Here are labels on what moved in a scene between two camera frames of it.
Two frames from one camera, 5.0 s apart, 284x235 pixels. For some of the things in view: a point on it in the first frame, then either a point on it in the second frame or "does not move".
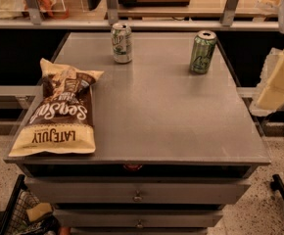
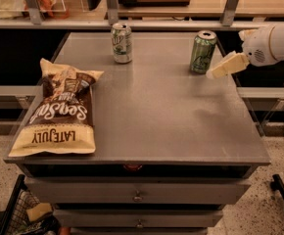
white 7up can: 122,42 does not move
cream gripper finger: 279,80 to 257,50
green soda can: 202,51 does not move
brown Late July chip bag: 63,121 does not move
